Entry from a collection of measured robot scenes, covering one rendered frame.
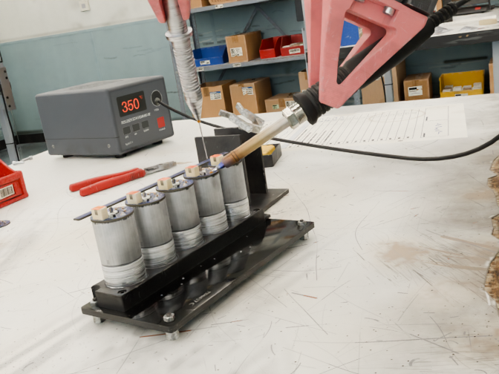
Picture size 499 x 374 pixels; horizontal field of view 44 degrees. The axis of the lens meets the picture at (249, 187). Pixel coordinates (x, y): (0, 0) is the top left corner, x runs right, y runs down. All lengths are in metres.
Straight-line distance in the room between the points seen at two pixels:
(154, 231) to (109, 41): 5.51
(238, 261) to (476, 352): 0.16
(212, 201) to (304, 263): 0.07
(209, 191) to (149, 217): 0.06
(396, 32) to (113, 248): 0.22
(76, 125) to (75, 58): 5.22
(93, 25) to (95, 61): 0.32
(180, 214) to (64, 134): 0.53
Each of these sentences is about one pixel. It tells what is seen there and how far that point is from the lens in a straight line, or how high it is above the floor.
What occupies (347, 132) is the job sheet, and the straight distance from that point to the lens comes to 0.80.
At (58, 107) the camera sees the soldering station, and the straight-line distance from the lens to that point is 0.91.
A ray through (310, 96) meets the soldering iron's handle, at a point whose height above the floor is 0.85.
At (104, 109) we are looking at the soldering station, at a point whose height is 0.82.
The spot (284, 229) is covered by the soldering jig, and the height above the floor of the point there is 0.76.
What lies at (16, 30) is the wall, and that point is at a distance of 6.50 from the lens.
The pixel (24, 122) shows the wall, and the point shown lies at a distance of 6.64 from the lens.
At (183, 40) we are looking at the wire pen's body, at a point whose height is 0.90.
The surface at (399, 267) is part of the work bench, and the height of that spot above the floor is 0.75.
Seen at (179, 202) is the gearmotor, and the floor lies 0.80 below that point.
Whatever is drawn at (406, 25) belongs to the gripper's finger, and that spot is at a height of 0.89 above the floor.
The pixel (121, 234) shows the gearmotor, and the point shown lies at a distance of 0.36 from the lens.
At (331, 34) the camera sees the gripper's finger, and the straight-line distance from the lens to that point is 0.40.
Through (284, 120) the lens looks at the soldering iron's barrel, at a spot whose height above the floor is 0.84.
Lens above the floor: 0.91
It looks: 15 degrees down
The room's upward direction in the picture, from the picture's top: 9 degrees counter-clockwise
